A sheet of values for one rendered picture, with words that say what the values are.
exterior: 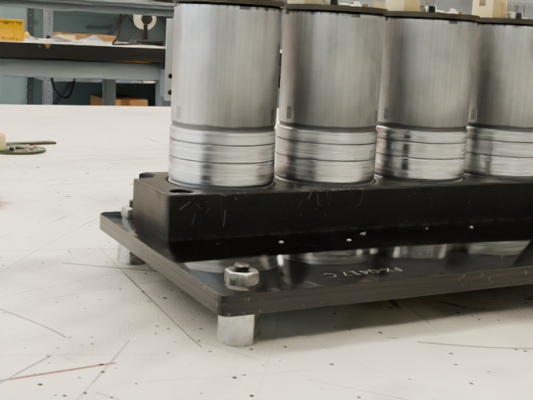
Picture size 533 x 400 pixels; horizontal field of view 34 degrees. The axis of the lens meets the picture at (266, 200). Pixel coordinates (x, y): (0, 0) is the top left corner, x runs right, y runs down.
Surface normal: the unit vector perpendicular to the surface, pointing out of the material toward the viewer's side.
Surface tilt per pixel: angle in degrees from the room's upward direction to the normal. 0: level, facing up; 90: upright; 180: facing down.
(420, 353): 0
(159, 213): 90
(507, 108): 90
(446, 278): 90
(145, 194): 90
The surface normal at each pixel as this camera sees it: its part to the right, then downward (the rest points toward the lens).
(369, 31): 0.64, 0.18
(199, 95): -0.42, 0.14
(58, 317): 0.05, -0.98
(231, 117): 0.17, 0.19
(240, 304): 0.46, 0.18
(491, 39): -0.64, 0.11
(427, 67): -0.09, 0.18
